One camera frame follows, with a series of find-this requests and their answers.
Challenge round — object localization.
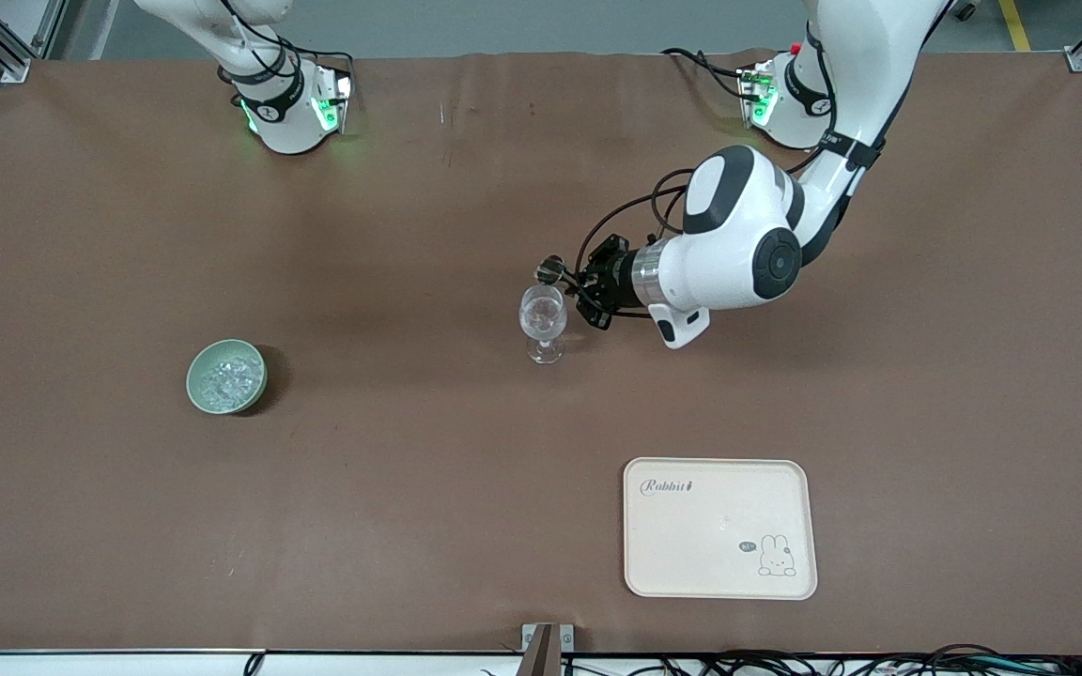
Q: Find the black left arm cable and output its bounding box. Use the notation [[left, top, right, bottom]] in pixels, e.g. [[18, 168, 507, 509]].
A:
[[577, 169, 697, 320]]

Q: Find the black right base cable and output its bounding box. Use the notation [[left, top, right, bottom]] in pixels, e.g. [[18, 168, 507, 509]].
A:
[[278, 36, 356, 81]]

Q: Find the brown table mat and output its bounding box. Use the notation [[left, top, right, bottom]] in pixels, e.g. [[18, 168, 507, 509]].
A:
[[0, 49, 1082, 655]]

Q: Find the aluminium frame with diagonal struts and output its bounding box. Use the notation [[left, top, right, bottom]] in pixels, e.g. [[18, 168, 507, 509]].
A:
[[0, 0, 68, 83]]

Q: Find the green ceramic bowl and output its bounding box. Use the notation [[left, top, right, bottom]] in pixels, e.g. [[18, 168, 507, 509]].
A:
[[186, 339, 269, 415]]

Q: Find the black base cable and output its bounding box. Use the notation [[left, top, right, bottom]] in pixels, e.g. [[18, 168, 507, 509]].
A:
[[278, 36, 356, 81], [661, 47, 753, 102]]

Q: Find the grey metal bracket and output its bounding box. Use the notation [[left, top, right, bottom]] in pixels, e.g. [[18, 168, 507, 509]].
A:
[[520, 622, 575, 653]]

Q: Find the white table edge rail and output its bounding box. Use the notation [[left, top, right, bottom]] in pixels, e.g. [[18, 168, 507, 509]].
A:
[[0, 648, 1082, 676]]

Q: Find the brown mount post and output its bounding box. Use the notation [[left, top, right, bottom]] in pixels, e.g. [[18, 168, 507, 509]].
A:
[[524, 624, 557, 676]]

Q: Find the black left base cable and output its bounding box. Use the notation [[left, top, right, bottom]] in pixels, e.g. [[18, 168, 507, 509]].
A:
[[661, 47, 753, 102]]

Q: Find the clear ice cubes pile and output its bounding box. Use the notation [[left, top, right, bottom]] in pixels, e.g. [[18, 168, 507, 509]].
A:
[[201, 356, 256, 407]]

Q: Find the clear wine glass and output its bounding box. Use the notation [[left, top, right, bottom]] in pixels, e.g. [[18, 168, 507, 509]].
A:
[[518, 284, 568, 365]]

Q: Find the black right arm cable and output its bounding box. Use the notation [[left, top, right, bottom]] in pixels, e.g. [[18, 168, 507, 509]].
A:
[[0, 0, 302, 189]]

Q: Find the cream rabbit print tray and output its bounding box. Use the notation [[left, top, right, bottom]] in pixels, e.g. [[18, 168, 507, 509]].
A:
[[623, 457, 819, 601]]

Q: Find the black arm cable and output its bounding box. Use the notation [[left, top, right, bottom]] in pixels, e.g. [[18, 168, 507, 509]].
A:
[[577, 169, 697, 320], [0, 0, 302, 189]]

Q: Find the black cable bundle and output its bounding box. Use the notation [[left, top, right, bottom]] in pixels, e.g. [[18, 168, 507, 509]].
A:
[[560, 643, 1082, 676]]

